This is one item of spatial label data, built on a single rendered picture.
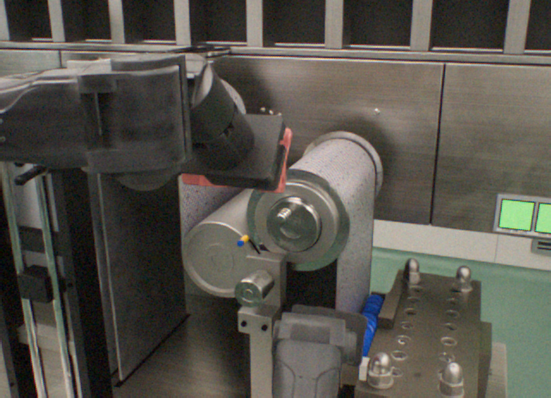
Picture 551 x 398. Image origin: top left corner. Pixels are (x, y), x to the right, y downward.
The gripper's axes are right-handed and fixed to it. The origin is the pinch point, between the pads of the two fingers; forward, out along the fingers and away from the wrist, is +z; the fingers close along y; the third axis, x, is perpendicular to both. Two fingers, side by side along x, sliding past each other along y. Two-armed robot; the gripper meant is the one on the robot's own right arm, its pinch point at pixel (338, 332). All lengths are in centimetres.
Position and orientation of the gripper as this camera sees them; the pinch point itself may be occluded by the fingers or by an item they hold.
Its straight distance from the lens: 85.8
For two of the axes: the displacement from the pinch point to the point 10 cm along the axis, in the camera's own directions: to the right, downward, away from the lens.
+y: 9.4, 1.1, -3.2
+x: 1.7, -9.8, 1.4
